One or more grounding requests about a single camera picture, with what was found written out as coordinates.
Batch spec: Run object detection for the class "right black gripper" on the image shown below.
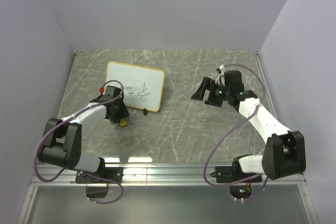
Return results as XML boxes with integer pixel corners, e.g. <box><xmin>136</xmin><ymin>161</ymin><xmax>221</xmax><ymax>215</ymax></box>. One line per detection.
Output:
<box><xmin>191</xmin><ymin>77</ymin><xmax>231</xmax><ymax>108</ymax></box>

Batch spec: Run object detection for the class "yellow bone-shaped eraser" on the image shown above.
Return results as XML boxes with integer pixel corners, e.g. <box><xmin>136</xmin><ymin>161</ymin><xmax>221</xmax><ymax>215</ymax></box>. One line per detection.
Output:
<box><xmin>119</xmin><ymin>118</ymin><xmax>128</xmax><ymax>127</ymax></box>

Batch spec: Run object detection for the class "yellow-framed whiteboard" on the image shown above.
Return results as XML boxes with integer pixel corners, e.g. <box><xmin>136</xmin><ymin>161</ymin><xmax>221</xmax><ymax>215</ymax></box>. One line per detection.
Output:
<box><xmin>106</xmin><ymin>61</ymin><xmax>165</xmax><ymax>112</ymax></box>

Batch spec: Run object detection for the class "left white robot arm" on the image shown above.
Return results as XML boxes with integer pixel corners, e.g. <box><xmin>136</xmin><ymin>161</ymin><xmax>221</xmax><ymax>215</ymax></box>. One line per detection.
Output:
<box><xmin>34</xmin><ymin>86</ymin><xmax>129</xmax><ymax>183</ymax></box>

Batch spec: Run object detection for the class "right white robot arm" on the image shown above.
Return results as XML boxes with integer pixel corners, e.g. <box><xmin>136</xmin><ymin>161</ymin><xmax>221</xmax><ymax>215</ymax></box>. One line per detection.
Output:
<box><xmin>191</xmin><ymin>69</ymin><xmax>307</xmax><ymax>183</ymax></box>

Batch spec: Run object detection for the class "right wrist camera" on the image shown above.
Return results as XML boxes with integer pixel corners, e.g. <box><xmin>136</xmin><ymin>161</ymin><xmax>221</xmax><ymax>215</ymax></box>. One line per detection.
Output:
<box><xmin>215</xmin><ymin>65</ymin><xmax>225</xmax><ymax>86</ymax></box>

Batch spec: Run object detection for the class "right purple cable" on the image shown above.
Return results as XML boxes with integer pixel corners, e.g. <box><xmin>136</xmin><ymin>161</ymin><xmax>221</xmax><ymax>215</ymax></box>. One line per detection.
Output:
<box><xmin>203</xmin><ymin>63</ymin><xmax>270</xmax><ymax>202</ymax></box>

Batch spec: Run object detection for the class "purple cable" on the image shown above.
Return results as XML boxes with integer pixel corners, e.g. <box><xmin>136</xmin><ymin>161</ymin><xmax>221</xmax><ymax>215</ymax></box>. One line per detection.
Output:
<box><xmin>34</xmin><ymin>79</ymin><xmax>124</xmax><ymax>205</ymax></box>
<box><xmin>203</xmin><ymin>63</ymin><xmax>270</xmax><ymax>202</ymax></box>

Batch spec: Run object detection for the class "aluminium mounting rail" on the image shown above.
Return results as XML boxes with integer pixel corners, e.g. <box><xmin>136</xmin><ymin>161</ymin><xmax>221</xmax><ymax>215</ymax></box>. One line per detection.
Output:
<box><xmin>29</xmin><ymin>163</ymin><xmax>306</xmax><ymax>186</ymax></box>

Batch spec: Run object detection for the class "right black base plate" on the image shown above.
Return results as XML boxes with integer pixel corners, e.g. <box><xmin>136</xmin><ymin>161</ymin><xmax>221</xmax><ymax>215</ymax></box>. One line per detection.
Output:
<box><xmin>211</xmin><ymin>166</ymin><xmax>256</xmax><ymax>184</ymax></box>

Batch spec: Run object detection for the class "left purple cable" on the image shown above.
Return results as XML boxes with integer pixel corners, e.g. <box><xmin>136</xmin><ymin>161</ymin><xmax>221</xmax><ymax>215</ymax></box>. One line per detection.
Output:
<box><xmin>34</xmin><ymin>79</ymin><xmax>124</xmax><ymax>205</ymax></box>

